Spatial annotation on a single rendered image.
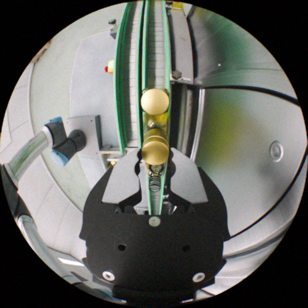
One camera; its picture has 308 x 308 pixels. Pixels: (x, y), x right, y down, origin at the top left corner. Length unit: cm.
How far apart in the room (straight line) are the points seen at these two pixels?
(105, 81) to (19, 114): 340
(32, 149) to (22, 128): 326
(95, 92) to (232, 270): 82
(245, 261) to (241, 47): 35
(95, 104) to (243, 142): 65
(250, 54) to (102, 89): 62
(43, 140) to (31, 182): 336
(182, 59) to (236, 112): 34
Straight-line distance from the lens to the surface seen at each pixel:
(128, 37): 53
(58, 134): 54
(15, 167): 45
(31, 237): 37
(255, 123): 15
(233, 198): 18
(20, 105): 384
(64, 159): 56
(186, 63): 45
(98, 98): 63
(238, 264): 21
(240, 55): 25
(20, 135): 368
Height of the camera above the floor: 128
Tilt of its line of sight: 58 degrees down
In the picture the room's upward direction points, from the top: 178 degrees counter-clockwise
